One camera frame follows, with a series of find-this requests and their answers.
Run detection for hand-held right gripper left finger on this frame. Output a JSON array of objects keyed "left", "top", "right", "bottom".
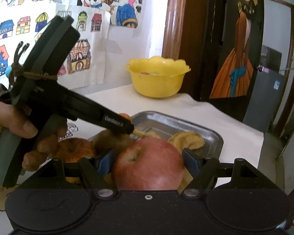
[{"left": 37, "top": 149, "right": 118, "bottom": 199}]

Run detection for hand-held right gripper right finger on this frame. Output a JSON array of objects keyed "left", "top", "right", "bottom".
[{"left": 181, "top": 147, "right": 260, "bottom": 199}]

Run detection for plain brown kiwi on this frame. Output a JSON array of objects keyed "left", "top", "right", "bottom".
[{"left": 93, "top": 129, "right": 134, "bottom": 153}]

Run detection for wrinkled orange-red apple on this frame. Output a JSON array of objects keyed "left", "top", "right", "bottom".
[{"left": 51, "top": 138, "right": 96, "bottom": 163}]

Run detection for smooth red apple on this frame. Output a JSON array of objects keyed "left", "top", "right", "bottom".
[{"left": 111, "top": 137, "right": 186, "bottom": 191}]

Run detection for metal tray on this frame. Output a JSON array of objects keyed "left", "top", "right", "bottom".
[{"left": 131, "top": 111, "right": 223, "bottom": 162}]

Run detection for yellow scalloped plastic bowl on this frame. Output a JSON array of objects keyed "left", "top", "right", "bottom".
[{"left": 126, "top": 56, "right": 191, "bottom": 99}]

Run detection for person's left hand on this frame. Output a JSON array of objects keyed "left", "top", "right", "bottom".
[{"left": 0, "top": 101, "right": 68, "bottom": 172}]

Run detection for white printed tablecloth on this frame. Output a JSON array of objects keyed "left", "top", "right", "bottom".
[{"left": 0, "top": 84, "right": 264, "bottom": 235}]

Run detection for coloured houses drawing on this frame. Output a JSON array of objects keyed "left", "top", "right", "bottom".
[{"left": 0, "top": 5, "right": 112, "bottom": 89}]

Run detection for grey refrigerator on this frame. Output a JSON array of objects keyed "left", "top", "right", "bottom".
[{"left": 242, "top": 45, "right": 288, "bottom": 133}]

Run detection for lady in orange dress poster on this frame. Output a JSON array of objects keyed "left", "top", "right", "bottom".
[{"left": 209, "top": 0, "right": 264, "bottom": 100}]

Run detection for girl with teddy bear poster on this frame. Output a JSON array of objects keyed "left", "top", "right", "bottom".
[{"left": 77, "top": 0, "right": 146, "bottom": 29}]

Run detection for wooden door frame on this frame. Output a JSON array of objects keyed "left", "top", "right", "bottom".
[{"left": 162, "top": 0, "right": 211, "bottom": 101}]

